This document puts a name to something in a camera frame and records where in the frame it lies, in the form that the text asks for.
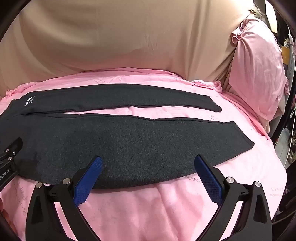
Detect pink bedsheet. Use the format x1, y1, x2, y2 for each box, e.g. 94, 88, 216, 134
0, 70, 288, 241

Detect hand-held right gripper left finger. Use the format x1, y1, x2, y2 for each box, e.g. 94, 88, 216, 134
25, 156, 103, 241

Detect pink pillow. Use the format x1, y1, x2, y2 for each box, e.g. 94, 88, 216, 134
228, 17, 289, 121

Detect white cable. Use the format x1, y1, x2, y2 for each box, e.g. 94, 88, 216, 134
287, 23, 296, 77

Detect yellow box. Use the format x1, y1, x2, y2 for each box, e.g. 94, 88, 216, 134
280, 45, 291, 63

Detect dark grey pants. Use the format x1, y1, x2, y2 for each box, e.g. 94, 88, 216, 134
0, 84, 255, 189

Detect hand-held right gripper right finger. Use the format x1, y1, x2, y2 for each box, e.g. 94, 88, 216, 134
194, 155, 272, 241

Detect beige cloth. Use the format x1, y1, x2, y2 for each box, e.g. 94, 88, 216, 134
0, 0, 258, 98

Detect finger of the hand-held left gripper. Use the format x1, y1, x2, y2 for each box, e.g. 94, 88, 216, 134
0, 138, 23, 165

